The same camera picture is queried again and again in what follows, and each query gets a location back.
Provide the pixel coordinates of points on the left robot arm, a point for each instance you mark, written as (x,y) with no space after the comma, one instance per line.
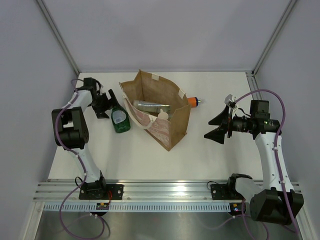
(72,134)

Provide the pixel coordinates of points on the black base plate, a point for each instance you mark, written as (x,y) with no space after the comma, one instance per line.
(224,192)
(91,192)

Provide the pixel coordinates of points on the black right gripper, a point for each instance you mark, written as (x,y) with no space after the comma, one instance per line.
(218,134)

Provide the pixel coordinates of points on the aluminium rail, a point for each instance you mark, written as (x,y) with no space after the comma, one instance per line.
(134,191)
(253,86)

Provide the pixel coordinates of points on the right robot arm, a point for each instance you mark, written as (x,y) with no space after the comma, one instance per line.
(276,201)

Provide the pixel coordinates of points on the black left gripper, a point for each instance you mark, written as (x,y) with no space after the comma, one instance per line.
(109,104)

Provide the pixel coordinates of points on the left aluminium frame post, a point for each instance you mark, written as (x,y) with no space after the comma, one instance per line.
(44,10)

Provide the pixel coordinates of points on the beige pump bottle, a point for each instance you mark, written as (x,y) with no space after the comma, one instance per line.
(163,115)

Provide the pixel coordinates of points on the aluminium front rail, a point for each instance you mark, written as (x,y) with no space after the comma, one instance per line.
(134,191)

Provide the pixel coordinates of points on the brown canvas tote bag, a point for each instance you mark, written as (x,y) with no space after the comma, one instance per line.
(168,129)

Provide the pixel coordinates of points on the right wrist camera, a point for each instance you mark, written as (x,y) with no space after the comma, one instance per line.
(230,101)

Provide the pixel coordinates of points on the aluminium frame post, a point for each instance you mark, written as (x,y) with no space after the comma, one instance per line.
(44,10)
(275,34)

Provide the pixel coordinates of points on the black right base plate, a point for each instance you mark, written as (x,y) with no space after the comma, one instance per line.
(224,192)

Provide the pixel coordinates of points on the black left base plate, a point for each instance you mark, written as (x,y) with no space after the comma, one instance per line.
(91,192)

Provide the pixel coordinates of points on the right aluminium frame post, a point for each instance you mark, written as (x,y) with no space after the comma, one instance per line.
(275,34)

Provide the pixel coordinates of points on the right side aluminium rail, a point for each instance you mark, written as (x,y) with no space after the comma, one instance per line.
(253,86)

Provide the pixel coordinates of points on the white slotted cable duct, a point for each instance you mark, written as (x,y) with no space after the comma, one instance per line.
(141,207)

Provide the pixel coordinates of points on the orange spray bottle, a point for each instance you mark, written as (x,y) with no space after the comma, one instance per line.
(194,101)

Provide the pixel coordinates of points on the green dish soap bottle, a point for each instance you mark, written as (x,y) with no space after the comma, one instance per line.
(120,119)

